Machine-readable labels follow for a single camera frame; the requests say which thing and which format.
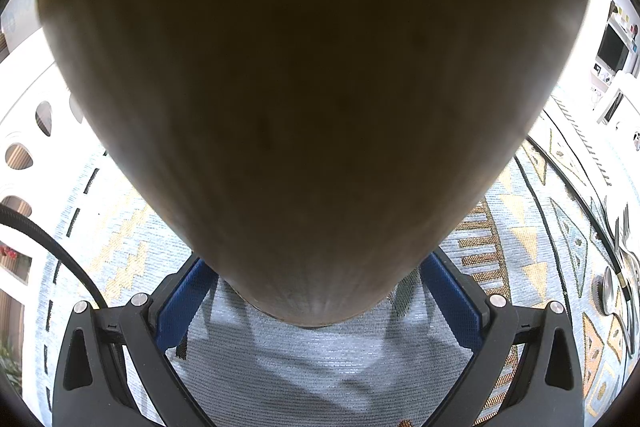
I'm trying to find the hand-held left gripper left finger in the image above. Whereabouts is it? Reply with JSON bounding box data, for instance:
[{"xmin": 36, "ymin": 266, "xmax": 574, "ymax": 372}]
[{"xmin": 51, "ymin": 254, "xmax": 221, "ymax": 427}]

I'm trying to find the black television screen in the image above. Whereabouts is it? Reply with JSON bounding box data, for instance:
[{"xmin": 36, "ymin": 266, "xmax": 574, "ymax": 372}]
[{"xmin": 596, "ymin": 23, "xmax": 632, "ymax": 70}]

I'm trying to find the white dining chair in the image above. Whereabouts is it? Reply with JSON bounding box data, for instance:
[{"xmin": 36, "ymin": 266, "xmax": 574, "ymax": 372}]
[
  {"xmin": 0, "ymin": 24, "xmax": 101, "ymax": 303},
  {"xmin": 595, "ymin": 71, "xmax": 640, "ymax": 130}
]

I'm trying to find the green plant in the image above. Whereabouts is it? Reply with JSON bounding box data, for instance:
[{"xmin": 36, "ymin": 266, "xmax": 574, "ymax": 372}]
[{"xmin": 0, "ymin": 337, "xmax": 21, "ymax": 380}]

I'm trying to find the patterned blue tablecloth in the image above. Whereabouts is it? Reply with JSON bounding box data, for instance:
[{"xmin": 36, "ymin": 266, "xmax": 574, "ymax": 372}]
[{"xmin": 37, "ymin": 97, "xmax": 640, "ymax": 427}]

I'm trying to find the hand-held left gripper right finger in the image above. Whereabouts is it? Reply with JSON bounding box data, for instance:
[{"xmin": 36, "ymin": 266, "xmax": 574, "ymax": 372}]
[{"xmin": 419, "ymin": 249, "xmax": 586, "ymax": 427}]

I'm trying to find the black chopstick with gold band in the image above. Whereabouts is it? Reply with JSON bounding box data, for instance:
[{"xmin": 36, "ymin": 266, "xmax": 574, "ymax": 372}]
[{"xmin": 602, "ymin": 227, "xmax": 637, "ymax": 308}]

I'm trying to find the bamboo utensil holder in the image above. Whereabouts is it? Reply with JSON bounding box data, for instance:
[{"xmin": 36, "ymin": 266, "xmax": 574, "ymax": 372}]
[{"xmin": 37, "ymin": 0, "xmax": 592, "ymax": 328}]

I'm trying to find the silver fork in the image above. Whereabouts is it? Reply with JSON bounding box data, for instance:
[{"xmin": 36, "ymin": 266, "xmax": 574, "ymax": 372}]
[
  {"xmin": 622, "ymin": 227, "xmax": 640, "ymax": 268},
  {"xmin": 607, "ymin": 203, "xmax": 632, "ymax": 258}
]

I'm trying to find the white media cabinet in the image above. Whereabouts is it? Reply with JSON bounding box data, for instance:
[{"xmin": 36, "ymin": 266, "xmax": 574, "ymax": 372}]
[{"xmin": 589, "ymin": 0, "xmax": 640, "ymax": 93}]

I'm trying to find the black braided cable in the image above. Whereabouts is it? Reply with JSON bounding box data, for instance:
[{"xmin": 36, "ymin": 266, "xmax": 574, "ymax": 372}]
[{"xmin": 0, "ymin": 204, "xmax": 106, "ymax": 308}]

